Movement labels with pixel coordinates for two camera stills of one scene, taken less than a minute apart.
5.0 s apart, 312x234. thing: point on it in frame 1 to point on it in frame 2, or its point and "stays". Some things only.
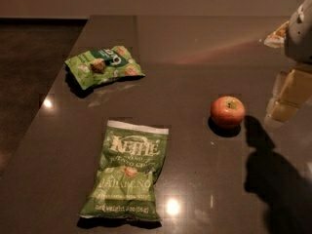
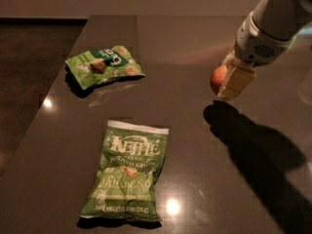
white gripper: x=299 y=36 to x=254 y=44
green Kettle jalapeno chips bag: x=132 y=159 stays
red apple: x=227 y=111 to x=216 y=77
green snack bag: x=103 y=64 stays
